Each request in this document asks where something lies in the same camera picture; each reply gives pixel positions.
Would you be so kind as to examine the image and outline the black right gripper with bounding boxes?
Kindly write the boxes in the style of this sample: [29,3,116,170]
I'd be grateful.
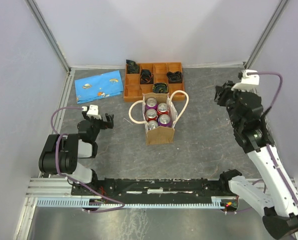
[212,80,247,129]

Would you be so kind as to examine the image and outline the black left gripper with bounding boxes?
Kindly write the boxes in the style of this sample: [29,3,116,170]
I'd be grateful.
[82,111,114,142]

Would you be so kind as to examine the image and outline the purple can front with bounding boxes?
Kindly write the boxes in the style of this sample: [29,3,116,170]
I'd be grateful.
[147,120,159,131]

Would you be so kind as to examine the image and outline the purple can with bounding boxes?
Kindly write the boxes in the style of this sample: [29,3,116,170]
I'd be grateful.
[145,97,158,111]
[157,114,172,128]
[147,120,159,131]

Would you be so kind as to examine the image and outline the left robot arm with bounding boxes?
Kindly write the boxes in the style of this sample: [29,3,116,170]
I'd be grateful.
[38,112,114,195]

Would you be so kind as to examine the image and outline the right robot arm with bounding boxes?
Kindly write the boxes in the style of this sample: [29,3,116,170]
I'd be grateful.
[214,81,298,240]

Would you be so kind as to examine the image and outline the blue patterned folded cloth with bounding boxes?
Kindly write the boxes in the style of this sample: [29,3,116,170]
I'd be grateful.
[74,70,124,104]

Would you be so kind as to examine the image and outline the orange wooden compartment tray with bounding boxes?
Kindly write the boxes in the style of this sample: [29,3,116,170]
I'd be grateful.
[123,62,185,102]

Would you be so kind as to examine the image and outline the dark rolled tie right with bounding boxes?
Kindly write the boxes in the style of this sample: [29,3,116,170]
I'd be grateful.
[166,71,183,84]

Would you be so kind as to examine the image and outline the dark rolled tie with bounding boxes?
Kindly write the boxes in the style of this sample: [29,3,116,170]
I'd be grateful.
[152,82,169,94]
[126,59,140,74]
[166,71,183,84]
[140,69,153,85]

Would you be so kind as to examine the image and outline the red can middle left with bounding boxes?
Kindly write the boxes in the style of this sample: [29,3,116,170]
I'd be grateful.
[145,108,158,122]

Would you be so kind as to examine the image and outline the red can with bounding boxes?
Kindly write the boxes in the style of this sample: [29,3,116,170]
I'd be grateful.
[156,102,169,116]
[145,108,158,122]

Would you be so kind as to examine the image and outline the purple can back left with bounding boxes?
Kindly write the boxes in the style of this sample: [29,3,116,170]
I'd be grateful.
[145,97,158,111]

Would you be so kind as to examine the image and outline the dark rolled tie top left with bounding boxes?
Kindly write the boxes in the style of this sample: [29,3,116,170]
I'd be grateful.
[126,59,140,74]

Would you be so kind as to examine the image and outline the dark rolled tie bottom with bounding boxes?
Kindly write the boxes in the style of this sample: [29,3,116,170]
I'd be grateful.
[152,82,169,94]

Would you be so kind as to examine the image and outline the dark rolled tie middle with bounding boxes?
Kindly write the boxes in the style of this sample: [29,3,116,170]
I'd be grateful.
[140,69,153,85]

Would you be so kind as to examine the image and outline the red can back right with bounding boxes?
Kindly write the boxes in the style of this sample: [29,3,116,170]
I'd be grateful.
[156,102,169,116]

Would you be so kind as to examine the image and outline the purple can middle right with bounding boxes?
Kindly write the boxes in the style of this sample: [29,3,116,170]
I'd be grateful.
[157,114,172,128]

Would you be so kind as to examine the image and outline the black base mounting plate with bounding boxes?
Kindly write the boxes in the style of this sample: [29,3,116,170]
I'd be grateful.
[70,177,240,203]

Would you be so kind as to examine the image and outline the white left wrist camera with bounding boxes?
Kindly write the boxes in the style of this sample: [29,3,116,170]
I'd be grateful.
[82,104,102,119]

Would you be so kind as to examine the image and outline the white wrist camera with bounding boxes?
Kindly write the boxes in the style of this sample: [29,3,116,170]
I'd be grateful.
[231,69,260,92]
[82,104,102,119]

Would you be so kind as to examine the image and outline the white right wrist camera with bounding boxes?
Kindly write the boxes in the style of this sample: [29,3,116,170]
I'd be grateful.
[231,69,260,92]

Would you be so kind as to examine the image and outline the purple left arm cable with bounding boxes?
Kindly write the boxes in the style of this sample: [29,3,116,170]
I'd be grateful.
[50,106,126,213]

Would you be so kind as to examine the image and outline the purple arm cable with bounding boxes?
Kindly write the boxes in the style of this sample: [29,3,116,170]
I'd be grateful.
[50,106,126,213]
[223,71,298,236]

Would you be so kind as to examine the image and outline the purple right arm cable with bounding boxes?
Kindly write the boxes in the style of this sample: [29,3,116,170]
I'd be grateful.
[223,71,298,236]

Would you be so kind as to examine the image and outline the light blue cable duct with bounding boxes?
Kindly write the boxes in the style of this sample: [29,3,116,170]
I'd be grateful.
[36,197,234,209]

